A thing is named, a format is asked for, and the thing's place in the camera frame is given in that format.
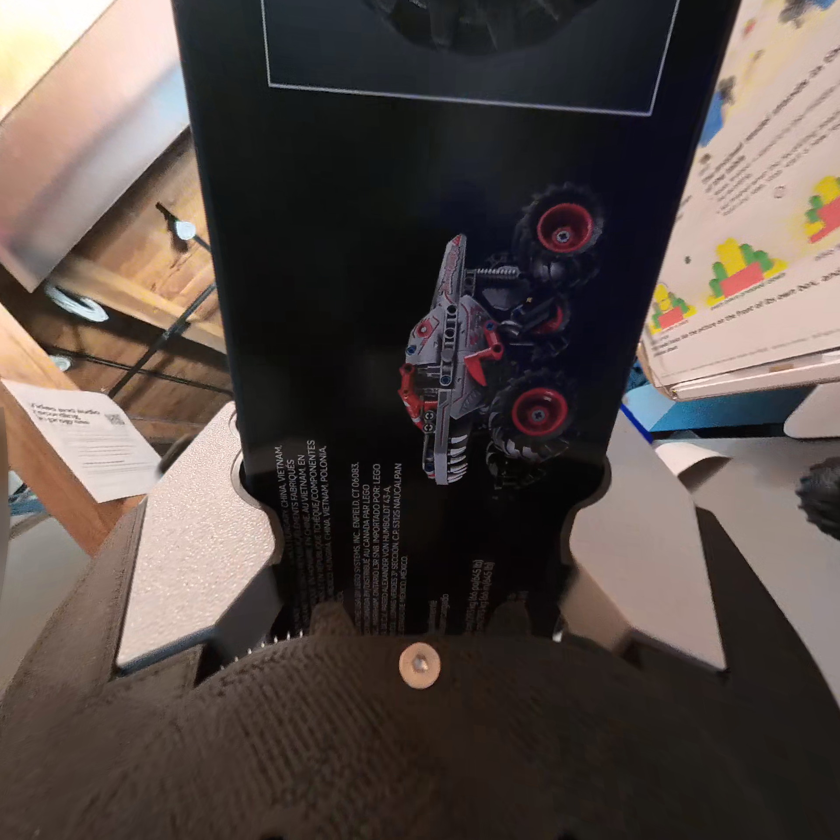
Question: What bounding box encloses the black toy tire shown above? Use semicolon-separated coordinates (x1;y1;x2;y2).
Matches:
796;456;840;534

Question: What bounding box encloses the black monster truck toy box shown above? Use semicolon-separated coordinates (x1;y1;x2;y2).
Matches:
171;0;742;641

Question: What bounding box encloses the light blue plastic object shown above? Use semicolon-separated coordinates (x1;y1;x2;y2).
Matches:
620;381;815;435

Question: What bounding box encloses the white notice paper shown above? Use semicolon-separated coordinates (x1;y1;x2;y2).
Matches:
0;377;163;504

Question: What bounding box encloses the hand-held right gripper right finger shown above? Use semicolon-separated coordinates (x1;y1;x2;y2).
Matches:
556;408;731;673

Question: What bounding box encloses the printed instruction sheet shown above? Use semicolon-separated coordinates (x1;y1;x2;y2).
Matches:
638;0;840;403

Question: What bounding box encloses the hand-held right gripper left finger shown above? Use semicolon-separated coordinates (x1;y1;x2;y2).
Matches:
113;402;286;678

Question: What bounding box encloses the silver metal duct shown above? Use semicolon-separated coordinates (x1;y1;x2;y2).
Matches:
0;62;193;294

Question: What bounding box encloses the white wire coil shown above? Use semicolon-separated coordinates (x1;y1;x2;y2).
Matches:
45;281;110;324

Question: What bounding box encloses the wooden post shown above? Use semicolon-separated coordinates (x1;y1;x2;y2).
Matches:
0;302;143;560

